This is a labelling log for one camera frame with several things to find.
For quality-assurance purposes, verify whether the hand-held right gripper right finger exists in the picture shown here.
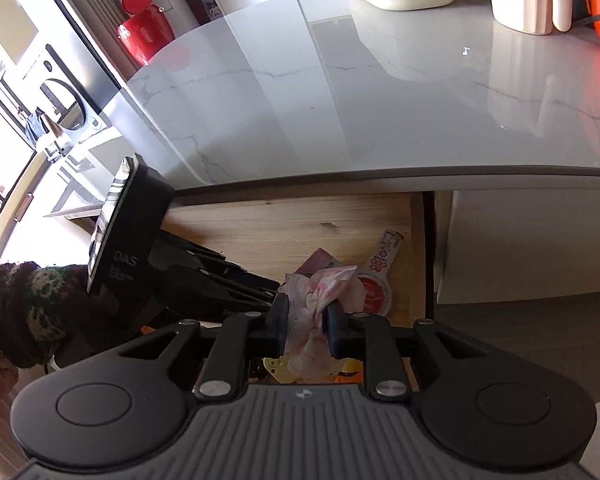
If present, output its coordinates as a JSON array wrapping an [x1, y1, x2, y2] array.
[[324, 301, 483, 403]]

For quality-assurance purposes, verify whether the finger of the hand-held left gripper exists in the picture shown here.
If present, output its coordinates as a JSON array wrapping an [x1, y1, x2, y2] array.
[[162, 265, 279, 320], [152, 230, 281, 292]]

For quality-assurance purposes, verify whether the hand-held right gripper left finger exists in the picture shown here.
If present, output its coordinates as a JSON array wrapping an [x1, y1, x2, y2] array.
[[117, 292, 291, 403]]

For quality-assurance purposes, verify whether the yellow plastic mould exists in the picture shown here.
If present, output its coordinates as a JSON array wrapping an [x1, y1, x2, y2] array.
[[262, 356, 293, 382]]

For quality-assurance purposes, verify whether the pink white plastic bag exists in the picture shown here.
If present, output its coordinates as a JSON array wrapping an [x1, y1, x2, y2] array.
[[280, 264, 363, 382]]

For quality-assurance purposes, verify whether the red lid flower cup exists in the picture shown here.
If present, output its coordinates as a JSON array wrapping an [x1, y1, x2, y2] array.
[[355, 230, 407, 317]]

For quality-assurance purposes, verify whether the pink box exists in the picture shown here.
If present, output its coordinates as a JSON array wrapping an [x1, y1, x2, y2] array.
[[300, 247, 347, 277]]

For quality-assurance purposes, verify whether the wooden drawer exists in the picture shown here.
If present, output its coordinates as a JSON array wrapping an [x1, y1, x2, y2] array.
[[167, 187, 436, 391]]

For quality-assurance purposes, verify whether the blue cloth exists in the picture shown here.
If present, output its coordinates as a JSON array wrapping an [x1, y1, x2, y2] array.
[[25, 112, 48, 148]]

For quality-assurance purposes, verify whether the silver washing machine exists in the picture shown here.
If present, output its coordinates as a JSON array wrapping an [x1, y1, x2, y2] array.
[[22, 42, 111, 161]]

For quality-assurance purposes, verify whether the red trash can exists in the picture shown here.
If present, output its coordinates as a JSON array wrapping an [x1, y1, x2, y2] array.
[[117, 0, 176, 67]]

